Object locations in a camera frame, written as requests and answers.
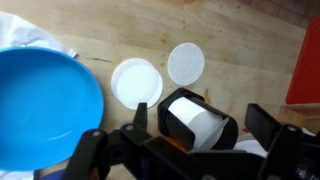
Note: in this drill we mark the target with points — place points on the white round paper filter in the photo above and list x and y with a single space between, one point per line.
186 63

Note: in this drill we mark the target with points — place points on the wooden butcher block table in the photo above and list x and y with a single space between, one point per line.
248 59

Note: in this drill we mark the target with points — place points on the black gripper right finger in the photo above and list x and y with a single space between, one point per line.
291 153

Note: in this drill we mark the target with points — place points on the black filter holder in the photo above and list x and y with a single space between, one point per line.
170 126

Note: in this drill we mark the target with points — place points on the small white cloth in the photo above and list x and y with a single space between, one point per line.
18 32

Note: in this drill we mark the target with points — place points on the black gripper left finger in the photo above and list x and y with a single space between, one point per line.
98 151

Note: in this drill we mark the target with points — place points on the light blue plastic bowl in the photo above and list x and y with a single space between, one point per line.
47 100

